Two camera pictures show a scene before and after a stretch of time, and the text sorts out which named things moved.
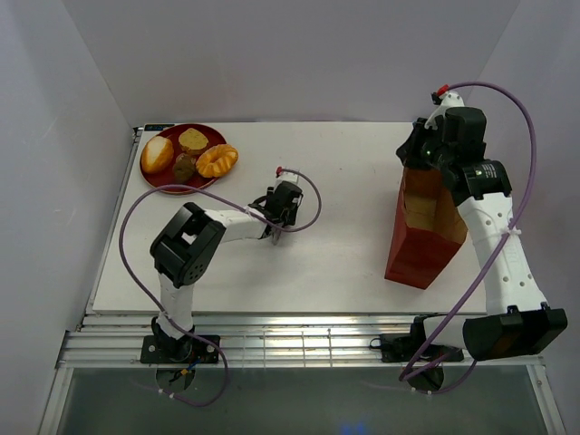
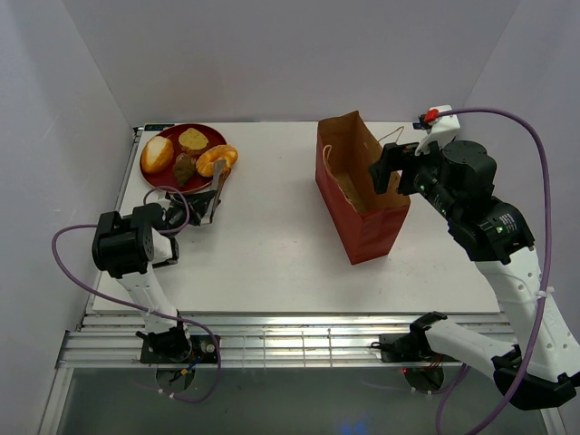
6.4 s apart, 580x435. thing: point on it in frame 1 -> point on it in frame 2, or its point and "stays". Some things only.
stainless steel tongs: [275, 234] -> [219, 177]
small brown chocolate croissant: [183, 167] stays
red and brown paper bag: [429, 229] -> [365, 221]
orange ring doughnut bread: [216, 160] stays
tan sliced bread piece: [192, 140] stays
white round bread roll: [157, 154] stays
